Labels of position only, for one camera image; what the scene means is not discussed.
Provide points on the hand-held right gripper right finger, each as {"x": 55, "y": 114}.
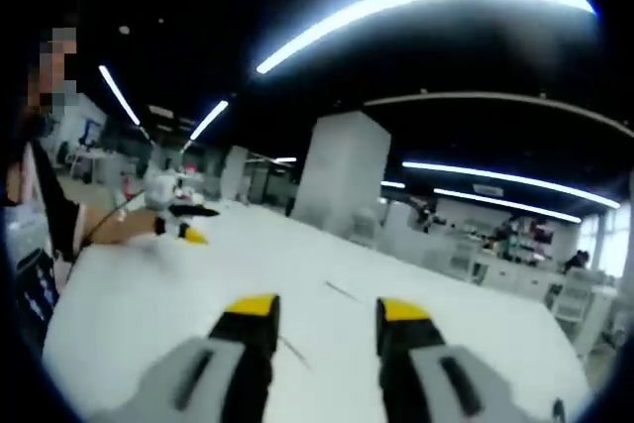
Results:
{"x": 423, "y": 388}

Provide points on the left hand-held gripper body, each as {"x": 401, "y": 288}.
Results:
{"x": 163, "y": 192}

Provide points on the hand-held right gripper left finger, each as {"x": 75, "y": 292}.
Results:
{"x": 225, "y": 363}

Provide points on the white square pillar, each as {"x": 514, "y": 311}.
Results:
{"x": 342, "y": 170}
{"x": 234, "y": 173}

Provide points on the person's black printed shirt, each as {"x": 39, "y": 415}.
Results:
{"x": 59, "y": 220}

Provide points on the white mesh office chair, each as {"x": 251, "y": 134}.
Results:
{"x": 463, "y": 257}
{"x": 362, "y": 227}
{"x": 574, "y": 294}

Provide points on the black marker pen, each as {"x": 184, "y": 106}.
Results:
{"x": 560, "y": 413}

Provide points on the white office desk row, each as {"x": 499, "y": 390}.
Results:
{"x": 515, "y": 277}

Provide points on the white desk partition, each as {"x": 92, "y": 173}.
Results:
{"x": 411, "y": 240}

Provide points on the ceiling air vent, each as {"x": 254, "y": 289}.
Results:
{"x": 488, "y": 189}

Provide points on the bright office window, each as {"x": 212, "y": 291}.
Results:
{"x": 599, "y": 244}

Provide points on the blue white wall board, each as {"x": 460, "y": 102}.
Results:
{"x": 91, "y": 131}

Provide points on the red wall screen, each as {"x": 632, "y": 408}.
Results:
{"x": 542, "y": 230}

